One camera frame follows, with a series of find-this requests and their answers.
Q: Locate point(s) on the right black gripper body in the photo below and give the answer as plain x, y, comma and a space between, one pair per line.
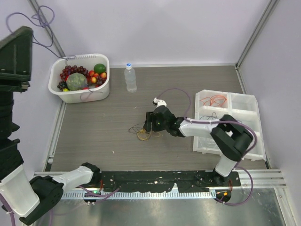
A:
157, 125

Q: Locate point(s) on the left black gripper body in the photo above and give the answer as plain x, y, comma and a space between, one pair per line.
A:
12, 83

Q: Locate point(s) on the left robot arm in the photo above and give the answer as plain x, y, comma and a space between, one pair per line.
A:
29, 199

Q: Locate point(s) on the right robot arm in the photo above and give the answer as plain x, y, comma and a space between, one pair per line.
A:
233, 138

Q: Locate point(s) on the white compartment organizer tray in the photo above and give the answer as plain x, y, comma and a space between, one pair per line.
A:
210, 105

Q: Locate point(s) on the dark grape bunch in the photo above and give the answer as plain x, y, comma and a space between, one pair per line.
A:
62, 85

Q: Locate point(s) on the red grape bunch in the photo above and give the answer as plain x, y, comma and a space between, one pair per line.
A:
69, 70

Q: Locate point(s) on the clear plastic water bottle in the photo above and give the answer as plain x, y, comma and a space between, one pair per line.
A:
130, 78

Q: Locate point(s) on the white plastic basket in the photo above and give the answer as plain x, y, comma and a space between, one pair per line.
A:
87, 95

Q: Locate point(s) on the green melon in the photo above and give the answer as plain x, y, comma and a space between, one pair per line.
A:
76, 82

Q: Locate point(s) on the red yellow peaches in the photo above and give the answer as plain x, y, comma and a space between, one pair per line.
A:
96, 79

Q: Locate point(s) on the green lime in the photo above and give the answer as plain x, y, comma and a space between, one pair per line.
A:
99, 68

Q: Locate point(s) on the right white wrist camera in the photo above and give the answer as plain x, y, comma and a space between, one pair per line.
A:
159, 102

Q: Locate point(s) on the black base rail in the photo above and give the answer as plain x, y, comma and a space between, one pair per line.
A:
187, 181

